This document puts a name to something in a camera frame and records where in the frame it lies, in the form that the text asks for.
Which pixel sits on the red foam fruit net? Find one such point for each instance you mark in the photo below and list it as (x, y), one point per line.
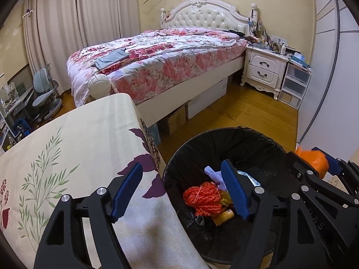
(203, 199)

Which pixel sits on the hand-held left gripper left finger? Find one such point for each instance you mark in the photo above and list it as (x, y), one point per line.
(126, 193)

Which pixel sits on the grey study desk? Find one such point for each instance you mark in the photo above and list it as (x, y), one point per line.
(21, 101)

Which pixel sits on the white nightstand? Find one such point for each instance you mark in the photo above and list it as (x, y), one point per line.
(263, 67)

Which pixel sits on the brown cardboard box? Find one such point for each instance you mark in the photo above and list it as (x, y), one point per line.
(175, 120)

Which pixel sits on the cluster of small bottles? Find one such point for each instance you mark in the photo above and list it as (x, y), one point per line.
(269, 40)

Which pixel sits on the pink floral quilt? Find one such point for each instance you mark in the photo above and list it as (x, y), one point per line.
(168, 61)

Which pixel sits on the teal box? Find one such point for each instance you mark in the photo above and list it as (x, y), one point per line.
(300, 58)

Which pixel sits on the orange paper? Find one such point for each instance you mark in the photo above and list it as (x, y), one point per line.
(315, 161)

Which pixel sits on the white upholstered bed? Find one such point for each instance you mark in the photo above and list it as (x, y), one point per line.
(207, 14)

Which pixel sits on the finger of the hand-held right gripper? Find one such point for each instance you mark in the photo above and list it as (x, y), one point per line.
(297, 166)
(335, 164)

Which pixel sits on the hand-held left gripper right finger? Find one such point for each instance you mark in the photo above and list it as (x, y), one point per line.
(235, 193)

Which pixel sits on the white storage box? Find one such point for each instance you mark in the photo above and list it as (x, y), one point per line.
(207, 98)

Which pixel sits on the clear plastic drawer unit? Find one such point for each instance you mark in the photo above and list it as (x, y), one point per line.
(294, 84)

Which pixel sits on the light purple rubber glove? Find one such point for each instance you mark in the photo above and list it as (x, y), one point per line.
(213, 175)

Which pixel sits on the white sliding wardrobe door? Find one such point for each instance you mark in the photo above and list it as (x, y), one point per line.
(328, 75)

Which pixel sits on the black trash bin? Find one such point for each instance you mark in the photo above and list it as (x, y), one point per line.
(252, 151)

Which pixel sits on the beige curtain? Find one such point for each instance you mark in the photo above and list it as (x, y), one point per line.
(84, 19)

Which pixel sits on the brown bottle yellow label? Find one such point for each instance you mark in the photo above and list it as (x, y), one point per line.
(224, 217)

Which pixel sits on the floral printed tablecloth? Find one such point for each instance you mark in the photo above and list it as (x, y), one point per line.
(84, 134)

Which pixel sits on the grey folded cloth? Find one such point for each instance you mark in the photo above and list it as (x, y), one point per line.
(112, 57)

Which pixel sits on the blue plastic stool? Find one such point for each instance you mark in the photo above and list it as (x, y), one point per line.
(22, 127)

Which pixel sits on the light blue desk chair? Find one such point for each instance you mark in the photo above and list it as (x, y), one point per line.
(42, 80)

